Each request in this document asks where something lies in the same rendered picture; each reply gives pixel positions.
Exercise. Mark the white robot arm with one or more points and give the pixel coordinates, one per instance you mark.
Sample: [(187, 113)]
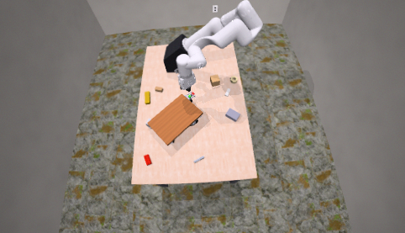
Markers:
[(230, 28)]

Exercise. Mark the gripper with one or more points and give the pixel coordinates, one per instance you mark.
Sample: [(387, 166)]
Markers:
[(187, 83)]

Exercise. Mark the red toy brick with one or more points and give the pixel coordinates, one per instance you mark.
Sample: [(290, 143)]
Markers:
[(147, 159)]

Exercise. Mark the yellow rectangular block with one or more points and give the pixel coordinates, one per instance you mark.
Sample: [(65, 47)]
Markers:
[(147, 97)]

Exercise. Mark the small tan wooden block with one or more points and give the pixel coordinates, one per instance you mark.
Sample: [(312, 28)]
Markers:
[(159, 89)]

